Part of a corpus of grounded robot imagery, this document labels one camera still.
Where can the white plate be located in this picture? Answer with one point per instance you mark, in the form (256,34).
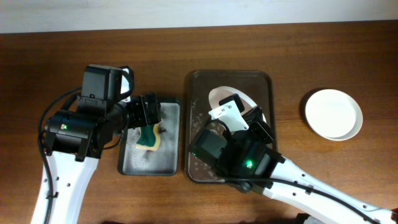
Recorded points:
(319,106)
(217,96)

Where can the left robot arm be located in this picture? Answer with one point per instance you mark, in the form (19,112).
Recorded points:
(71,141)

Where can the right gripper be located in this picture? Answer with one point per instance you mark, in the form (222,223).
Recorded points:
(254,119)

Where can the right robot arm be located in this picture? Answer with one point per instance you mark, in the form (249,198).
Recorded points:
(236,144)

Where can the large brown plastic tray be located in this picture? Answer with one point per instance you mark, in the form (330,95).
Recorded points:
(255,84)

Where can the small grey metal tray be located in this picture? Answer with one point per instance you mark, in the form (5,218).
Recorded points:
(136,159)

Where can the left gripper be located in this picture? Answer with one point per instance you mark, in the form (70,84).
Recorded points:
(138,104)

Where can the green and yellow sponge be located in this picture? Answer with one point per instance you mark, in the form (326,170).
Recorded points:
(149,138)

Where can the pale grey plate front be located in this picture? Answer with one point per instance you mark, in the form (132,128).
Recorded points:
(346,124)

